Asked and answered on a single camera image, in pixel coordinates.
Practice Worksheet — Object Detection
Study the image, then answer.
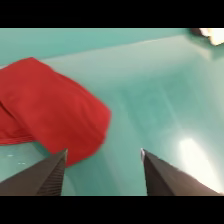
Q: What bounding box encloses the red T-shirt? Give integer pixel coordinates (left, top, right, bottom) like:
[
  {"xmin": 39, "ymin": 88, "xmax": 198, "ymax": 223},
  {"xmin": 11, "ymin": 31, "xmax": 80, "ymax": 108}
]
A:
[{"xmin": 0, "ymin": 56, "xmax": 112, "ymax": 168}]

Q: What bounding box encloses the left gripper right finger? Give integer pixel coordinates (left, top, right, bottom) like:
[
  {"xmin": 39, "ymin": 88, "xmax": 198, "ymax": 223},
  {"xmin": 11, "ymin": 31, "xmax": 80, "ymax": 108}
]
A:
[{"xmin": 140, "ymin": 148, "xmax": 222, "ymax": 197}]

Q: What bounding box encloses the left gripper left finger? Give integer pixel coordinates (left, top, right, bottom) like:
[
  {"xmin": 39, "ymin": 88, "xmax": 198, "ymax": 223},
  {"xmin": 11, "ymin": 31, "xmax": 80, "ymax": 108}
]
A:
[{"xmin": 0, "ymin": 148, "xmax": 69, "ymax": 197}]

